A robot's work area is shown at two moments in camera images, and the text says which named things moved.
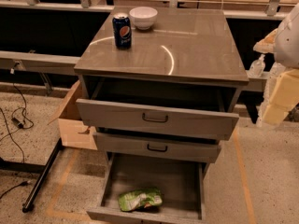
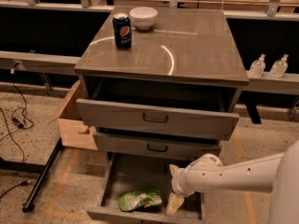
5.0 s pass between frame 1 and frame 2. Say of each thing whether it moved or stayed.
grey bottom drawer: stayed
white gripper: moved
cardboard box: stayed
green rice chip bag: stayed
